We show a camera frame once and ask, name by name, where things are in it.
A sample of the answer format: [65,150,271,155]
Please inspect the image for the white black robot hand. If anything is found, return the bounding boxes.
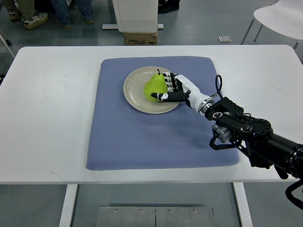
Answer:
[151,72,214,115]

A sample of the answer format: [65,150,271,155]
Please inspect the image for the green pear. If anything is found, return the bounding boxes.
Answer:
[143,69,168,102]

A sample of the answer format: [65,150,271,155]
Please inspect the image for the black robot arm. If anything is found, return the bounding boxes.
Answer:
[205,75,303,209]

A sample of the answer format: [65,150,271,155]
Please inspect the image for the beige round plate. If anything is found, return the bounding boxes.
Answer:
[123,66,179,114]

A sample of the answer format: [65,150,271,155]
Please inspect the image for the metal floor plate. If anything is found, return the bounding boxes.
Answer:
[96,206,216,227]

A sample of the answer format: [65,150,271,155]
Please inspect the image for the grey floor socket cover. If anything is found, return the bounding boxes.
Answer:
[218,35,232,44]

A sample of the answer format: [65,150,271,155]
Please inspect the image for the brown cardboard box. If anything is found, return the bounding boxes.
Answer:
[124,32,158,46]

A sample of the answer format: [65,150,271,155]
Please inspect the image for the blue quilted mat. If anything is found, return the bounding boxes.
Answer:
[86,56,240,170]

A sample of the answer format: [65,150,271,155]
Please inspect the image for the black shoes person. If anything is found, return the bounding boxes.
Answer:
[158,0,180,14]

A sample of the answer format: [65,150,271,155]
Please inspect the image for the white cabinet on stand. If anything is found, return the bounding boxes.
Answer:
[102,0,164,34]

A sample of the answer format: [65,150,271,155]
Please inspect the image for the white chair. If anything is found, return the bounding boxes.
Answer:
[241,0,303,49]

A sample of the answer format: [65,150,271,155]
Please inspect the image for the white table right leg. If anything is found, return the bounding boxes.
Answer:
[232,182,253,227]

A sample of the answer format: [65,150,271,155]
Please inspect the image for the white table leg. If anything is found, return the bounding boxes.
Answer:
[232,182,253,227]
[59,184,78,227]

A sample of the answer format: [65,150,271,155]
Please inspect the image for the person in blue jeans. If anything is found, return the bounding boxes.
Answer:
[51,0,94,29]

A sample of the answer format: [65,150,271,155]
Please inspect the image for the white table left leg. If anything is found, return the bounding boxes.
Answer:
[59,184,78,227]

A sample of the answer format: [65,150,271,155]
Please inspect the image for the person in khaki trousers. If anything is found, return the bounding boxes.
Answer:
[0,0,49,29]

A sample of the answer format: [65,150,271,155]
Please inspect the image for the grey chair leg left edge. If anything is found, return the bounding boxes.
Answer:
[0,30,15,59]

